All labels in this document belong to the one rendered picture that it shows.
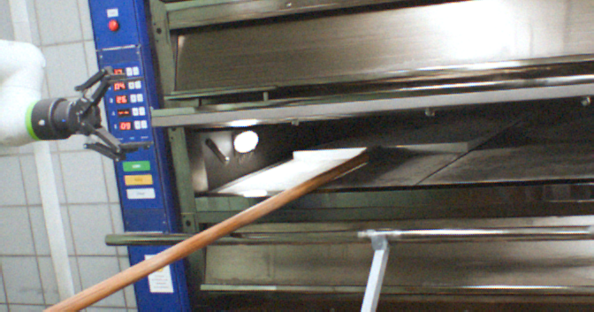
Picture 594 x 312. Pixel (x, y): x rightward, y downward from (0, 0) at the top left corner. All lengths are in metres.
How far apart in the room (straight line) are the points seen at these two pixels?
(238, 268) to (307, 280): 0.21
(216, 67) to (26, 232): 0.86
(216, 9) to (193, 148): 0.39
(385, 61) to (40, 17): 1.06
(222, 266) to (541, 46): 1.05
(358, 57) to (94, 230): 0.98
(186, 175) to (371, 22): 0.68
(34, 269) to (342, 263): 1.03
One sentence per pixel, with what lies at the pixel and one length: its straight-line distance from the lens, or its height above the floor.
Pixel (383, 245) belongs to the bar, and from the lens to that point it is 2.29.
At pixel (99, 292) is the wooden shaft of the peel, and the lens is 2.07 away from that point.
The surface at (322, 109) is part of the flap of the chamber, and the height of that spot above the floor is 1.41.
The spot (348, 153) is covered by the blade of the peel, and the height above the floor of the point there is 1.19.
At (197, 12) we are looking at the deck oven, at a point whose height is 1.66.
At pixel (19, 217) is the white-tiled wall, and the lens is 3.36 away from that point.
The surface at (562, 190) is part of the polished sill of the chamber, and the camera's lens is 2.55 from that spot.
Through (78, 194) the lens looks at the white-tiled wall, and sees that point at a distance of 3.19.
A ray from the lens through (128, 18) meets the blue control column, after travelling 2.95.
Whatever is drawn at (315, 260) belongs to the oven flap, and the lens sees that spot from 2.82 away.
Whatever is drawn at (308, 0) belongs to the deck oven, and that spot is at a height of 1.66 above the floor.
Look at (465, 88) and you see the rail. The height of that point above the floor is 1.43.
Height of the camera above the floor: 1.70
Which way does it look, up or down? 8 degrees down
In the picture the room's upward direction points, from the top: 8 degrees counter-clockwise
